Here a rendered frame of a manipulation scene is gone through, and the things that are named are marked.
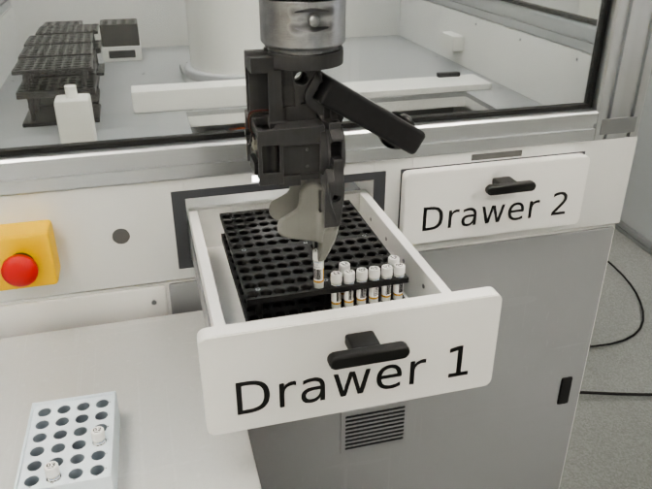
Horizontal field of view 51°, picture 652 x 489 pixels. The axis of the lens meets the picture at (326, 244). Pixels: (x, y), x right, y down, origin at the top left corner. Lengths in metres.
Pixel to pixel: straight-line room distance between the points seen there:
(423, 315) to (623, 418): 1.47
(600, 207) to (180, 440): 0.73
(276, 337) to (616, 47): 0.67
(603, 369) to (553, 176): 1.26
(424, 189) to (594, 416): 1.22
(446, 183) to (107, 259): 0.47
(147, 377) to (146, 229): 0.20
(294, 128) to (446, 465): 0.85
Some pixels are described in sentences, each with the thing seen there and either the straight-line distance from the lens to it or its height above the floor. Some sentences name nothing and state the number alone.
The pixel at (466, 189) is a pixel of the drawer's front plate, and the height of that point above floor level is 0.90.
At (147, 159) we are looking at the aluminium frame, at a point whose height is 0.98.
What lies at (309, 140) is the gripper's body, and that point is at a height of 1.07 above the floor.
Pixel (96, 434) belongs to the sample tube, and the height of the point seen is 0.81.
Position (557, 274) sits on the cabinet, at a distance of 1.17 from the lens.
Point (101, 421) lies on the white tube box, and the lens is 0.74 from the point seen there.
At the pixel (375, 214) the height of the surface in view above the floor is 0.89.
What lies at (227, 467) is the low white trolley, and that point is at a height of 0.76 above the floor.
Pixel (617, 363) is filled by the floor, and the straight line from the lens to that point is 2.29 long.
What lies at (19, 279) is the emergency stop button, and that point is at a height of 0.87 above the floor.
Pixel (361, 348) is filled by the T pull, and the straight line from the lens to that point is 0.60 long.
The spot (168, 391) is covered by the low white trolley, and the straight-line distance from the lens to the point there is 0.82.
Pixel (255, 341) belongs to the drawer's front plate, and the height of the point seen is 0.92.
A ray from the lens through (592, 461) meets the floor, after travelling 1.92.
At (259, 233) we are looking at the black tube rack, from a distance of 0.83.
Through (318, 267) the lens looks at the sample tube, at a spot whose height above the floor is 0.92.
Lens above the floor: 1.26
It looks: 27 degrees down
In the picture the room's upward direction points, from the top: straight up
